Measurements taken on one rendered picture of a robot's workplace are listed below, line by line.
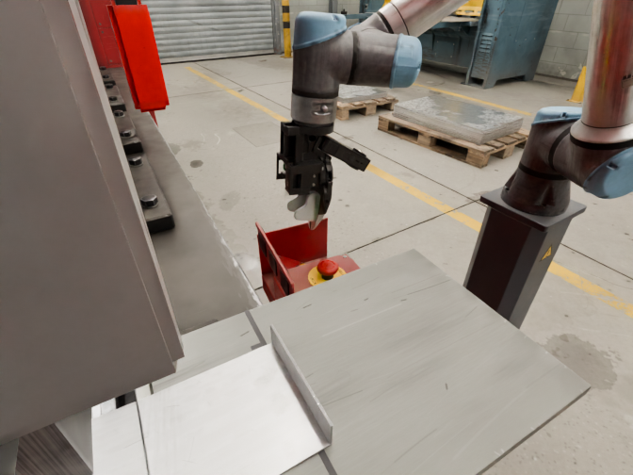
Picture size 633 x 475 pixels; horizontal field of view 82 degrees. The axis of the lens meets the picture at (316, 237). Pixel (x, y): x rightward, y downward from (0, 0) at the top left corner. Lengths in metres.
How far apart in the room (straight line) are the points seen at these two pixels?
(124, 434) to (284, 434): 0.10
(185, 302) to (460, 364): 0.36
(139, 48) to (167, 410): 0.23
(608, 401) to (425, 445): 1.54
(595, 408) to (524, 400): 1.43
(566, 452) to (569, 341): 0.51
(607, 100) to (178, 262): 0.75
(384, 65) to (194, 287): 0.42
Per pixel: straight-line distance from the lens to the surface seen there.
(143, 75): 0.28
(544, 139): 0.95
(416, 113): 3.68
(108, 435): 0.28
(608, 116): 0.83
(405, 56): 0.61
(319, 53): 0.58
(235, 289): 0.52
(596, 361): 1.88
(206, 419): 0.26
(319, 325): 0.30
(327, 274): 0.65
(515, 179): 1.02
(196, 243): 0.63
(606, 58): 0.79
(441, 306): 0.33
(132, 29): 0.27
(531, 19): 6.52
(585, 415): 1.68
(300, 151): 0.62
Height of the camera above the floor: 1.22
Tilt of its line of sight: 35 degrees down
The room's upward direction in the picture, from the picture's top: straight up
